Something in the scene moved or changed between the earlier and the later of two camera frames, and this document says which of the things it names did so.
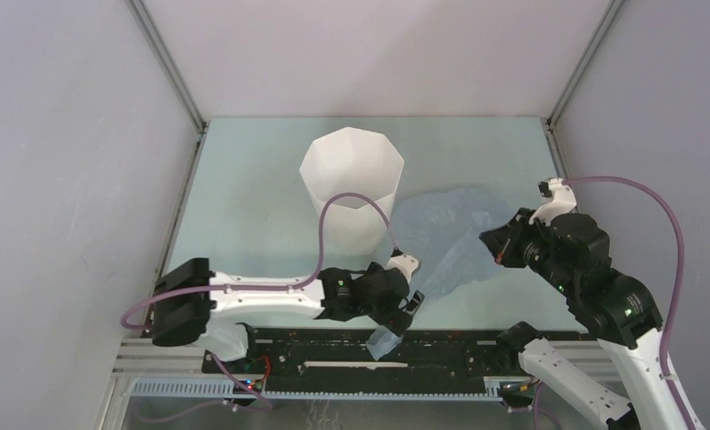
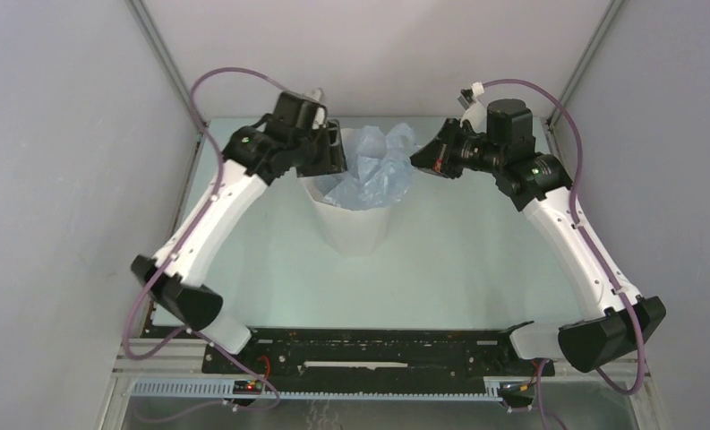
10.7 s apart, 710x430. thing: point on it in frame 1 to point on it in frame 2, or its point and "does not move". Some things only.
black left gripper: (399, 319) to (333, 159)
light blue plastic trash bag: (441, 229) to (380, 167)
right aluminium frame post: (584, 60) does not move
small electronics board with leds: (255, 385) does not move
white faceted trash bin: (354, 160) does not move
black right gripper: (501, 241) to (437, 156)
